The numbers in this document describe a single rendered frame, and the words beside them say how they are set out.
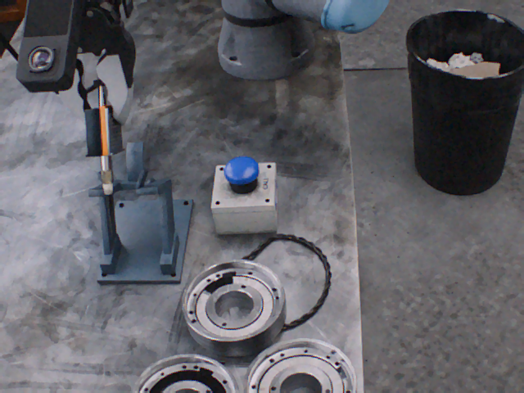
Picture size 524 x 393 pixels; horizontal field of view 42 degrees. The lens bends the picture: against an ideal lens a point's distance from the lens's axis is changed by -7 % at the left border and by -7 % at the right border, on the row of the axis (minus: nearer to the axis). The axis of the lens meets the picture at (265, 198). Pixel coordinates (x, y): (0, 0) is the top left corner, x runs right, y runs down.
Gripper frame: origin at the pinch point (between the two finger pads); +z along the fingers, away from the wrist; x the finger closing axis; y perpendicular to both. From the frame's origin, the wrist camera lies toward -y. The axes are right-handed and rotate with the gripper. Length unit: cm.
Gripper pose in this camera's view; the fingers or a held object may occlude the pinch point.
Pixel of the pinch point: (103, 119)
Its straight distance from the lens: 72.0
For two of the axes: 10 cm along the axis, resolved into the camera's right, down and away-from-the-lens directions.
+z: 1.0, 7.1, 7.0
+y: 0.6, -7.0, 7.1
